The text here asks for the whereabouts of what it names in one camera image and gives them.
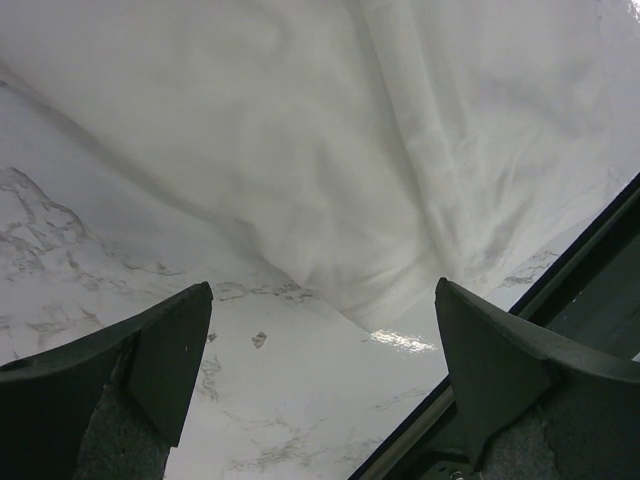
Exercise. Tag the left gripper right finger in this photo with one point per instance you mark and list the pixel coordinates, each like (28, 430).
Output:
(534, 404)

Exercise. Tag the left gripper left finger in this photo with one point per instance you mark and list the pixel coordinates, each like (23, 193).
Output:
(110, 405)

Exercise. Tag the white printed t shirt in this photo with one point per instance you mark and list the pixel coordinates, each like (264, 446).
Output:
(369, 148)

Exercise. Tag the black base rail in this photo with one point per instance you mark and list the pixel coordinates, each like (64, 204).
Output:
(590, 295)

